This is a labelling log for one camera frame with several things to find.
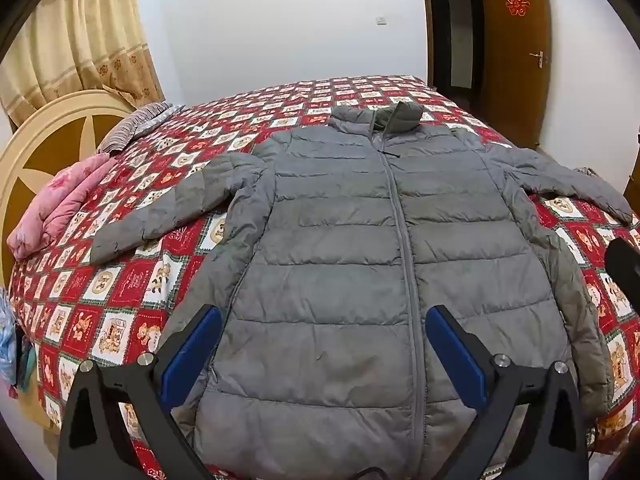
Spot brown wooden door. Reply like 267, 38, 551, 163
480, 0, 553, 150

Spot light blue cloth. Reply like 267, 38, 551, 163
0, 290, 18, 386

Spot grey puffer jacket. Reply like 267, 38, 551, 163
90, 101, 633, 480

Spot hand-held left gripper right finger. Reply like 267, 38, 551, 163
425, 304, 591, 480

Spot brown door frame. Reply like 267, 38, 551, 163
419, 0, 488, 111

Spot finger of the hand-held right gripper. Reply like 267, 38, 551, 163
605, 237, 640, 313

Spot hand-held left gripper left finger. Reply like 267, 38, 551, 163
57, 304, 223, 480

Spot red patterned bed blanket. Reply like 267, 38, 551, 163
10, 75, 640, 480

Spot cream wooden bed headboard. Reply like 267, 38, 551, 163
0, 89, 138, 281

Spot striped pillow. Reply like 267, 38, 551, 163
97, 101, 186, 155

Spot pink quilt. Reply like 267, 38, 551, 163
7, 152, 118, 261

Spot beige patterned curtain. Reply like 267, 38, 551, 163
0, 0, 166, 128

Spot dark hanging cloth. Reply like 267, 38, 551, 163
17, 332, 37, 391

